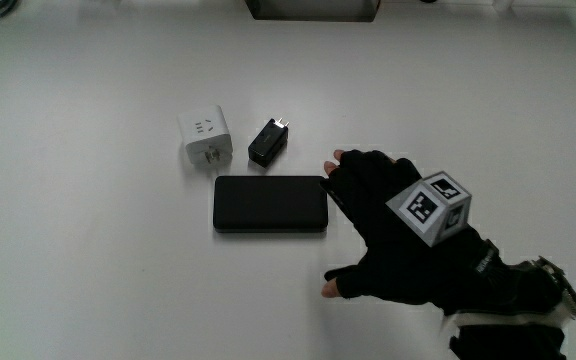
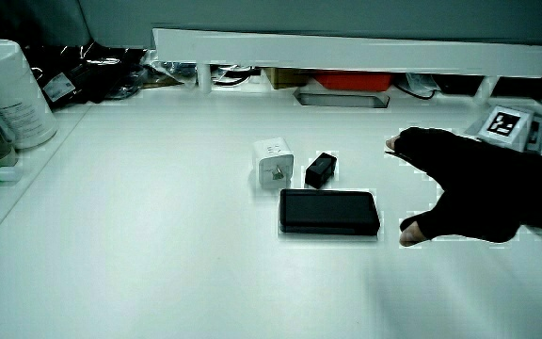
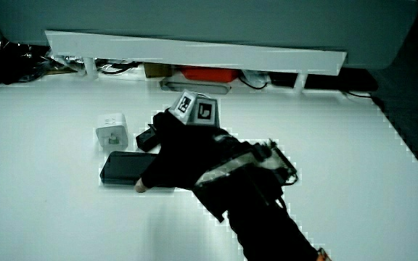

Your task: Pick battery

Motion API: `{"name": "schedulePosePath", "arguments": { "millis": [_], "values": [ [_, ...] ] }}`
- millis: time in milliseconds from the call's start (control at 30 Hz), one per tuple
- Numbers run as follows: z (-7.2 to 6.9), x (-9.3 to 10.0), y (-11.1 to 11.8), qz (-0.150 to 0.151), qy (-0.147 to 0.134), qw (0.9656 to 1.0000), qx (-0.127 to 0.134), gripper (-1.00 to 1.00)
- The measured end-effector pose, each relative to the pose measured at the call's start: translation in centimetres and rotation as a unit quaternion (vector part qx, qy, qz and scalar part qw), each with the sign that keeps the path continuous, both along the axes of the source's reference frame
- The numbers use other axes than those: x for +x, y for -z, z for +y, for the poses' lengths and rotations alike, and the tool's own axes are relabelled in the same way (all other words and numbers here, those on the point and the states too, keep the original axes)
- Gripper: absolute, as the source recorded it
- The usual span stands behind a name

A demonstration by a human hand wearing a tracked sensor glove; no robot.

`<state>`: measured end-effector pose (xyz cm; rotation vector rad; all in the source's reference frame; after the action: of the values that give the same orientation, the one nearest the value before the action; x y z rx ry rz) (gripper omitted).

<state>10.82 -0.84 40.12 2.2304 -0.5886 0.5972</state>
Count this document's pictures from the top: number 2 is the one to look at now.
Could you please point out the black battery pack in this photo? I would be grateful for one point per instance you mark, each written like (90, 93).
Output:
(327, 211)

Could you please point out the small black block adapter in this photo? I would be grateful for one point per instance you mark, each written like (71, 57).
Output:
(320, 170)

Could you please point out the black plastic bag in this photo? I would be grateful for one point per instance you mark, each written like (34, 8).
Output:
(87, 70)

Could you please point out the brown cardboard box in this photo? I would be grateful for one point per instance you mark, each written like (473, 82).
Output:
(284, 78)

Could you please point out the white cylindrical canister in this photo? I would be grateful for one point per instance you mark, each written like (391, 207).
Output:
(12, 94)

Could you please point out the white cube plug adapter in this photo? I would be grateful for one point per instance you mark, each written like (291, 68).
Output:
(273, 165)

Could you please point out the person's right hand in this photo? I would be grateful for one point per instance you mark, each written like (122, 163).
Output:
(478, 188)

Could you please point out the clear plastic bag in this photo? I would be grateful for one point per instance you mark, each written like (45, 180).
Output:
(422, 82)
(170, 70)

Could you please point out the white monitor riser shelf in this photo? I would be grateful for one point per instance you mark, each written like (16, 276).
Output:
(346, 53)

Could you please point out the orange box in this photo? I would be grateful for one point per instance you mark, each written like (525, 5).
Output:
(353, 81)

